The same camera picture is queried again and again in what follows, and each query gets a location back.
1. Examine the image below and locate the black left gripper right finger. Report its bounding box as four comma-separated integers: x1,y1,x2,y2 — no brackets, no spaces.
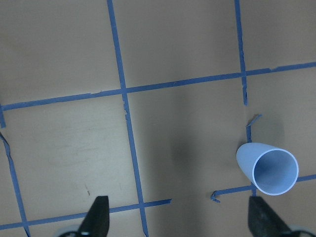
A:
247,196,292,237

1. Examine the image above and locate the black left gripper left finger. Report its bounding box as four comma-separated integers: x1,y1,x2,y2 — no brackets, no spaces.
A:
79,196,110,237

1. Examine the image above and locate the light blue plastic cup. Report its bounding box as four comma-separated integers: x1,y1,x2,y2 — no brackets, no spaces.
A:
236,142,299,196

